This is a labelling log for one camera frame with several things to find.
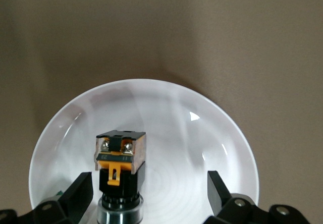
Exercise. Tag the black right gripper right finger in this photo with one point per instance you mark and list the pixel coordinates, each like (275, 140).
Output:
(239, 211)

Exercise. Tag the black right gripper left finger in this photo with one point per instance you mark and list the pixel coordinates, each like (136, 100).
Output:
(63, 209)

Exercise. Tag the orange black push-button switch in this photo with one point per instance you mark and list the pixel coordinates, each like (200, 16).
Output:
(118, 181)

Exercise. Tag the pink round plate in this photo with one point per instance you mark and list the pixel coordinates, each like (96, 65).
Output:
(176, 133)

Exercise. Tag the brown table mat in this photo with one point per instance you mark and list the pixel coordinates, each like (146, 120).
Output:
(161, 19)

